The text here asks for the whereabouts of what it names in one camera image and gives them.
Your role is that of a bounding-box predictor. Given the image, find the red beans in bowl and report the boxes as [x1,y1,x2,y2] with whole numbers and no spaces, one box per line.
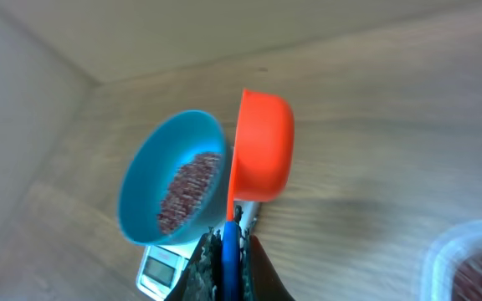
[157,152,222,234]

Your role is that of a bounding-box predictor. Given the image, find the red measuring scoop blue handle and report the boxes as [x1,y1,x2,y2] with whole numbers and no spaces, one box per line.
[220,88,296,301]

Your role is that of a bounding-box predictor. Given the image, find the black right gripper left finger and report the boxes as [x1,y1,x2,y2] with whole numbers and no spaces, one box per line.
[165,227,223,301]

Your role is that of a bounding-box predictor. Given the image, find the clear plastic container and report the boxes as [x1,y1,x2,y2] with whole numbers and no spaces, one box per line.
[418,220,482,301]

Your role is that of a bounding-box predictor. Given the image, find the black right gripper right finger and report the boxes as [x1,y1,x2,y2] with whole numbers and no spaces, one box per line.
[239,220,295,301]

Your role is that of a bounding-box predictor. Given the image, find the blue bowl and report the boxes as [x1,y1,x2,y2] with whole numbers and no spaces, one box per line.
[117,110,233,246]

